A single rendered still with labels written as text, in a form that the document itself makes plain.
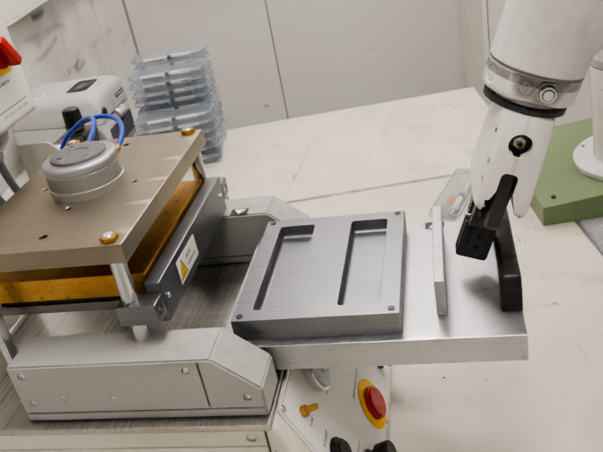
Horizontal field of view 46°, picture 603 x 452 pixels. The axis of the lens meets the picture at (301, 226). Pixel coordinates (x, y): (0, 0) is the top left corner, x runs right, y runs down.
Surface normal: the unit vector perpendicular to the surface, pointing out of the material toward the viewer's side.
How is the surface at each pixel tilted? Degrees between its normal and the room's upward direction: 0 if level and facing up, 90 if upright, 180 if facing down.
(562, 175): 5
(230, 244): 90
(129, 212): 0
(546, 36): 85
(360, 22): 90
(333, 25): 90
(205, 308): 0
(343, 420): 65
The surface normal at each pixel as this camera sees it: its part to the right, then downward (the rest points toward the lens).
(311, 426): 0.81, -0.44
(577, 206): 0.02, 0.47
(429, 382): -0.18, -0.87
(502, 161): -0.29, 0.37
